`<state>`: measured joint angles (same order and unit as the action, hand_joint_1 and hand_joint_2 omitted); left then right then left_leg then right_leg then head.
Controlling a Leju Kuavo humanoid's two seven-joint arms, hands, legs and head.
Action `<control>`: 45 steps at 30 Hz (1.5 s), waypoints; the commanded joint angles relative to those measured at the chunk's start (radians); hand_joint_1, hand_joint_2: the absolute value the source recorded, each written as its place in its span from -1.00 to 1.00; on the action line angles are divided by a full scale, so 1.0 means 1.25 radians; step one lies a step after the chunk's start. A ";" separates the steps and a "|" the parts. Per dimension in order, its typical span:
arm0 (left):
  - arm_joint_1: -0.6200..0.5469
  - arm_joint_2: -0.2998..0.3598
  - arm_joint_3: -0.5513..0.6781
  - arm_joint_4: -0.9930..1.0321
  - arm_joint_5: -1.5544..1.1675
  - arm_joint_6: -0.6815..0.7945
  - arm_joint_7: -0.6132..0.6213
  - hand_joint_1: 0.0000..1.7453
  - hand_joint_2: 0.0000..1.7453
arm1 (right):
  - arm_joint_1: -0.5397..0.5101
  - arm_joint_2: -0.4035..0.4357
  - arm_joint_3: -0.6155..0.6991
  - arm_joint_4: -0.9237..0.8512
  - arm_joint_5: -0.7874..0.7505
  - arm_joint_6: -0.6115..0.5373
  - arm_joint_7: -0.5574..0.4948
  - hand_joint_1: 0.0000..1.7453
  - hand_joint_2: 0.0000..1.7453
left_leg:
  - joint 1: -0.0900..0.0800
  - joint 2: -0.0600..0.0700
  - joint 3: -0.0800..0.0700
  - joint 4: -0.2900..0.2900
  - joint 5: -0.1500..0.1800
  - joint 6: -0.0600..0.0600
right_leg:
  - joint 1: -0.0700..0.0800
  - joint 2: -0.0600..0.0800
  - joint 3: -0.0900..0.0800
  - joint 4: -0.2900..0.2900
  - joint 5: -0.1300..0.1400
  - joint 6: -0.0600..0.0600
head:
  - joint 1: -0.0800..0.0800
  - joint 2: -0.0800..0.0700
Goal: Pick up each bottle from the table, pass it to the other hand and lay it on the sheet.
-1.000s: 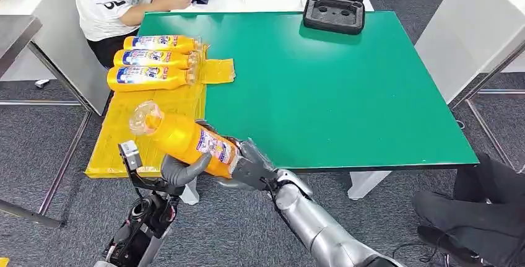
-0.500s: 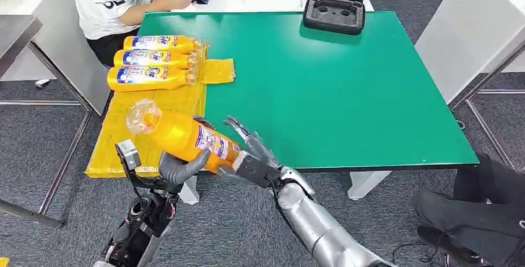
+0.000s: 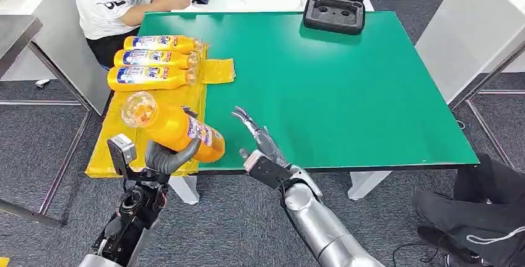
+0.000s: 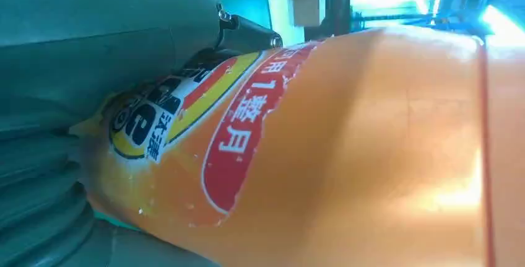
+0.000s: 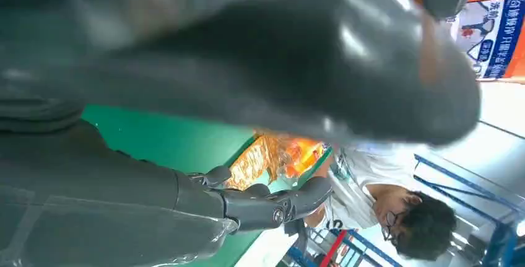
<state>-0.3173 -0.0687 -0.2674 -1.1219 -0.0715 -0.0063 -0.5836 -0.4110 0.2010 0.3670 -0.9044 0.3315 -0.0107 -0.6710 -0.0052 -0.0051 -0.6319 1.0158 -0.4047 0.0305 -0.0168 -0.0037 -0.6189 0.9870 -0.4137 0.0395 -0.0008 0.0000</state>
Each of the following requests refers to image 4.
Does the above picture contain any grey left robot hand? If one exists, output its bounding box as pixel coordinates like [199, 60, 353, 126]
[0, 0, 284, 267]

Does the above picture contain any orange drink bottle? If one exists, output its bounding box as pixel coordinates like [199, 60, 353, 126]
[69, 25, 525, 267]

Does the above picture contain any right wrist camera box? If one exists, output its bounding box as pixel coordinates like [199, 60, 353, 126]
[286, 0, 328, 28]

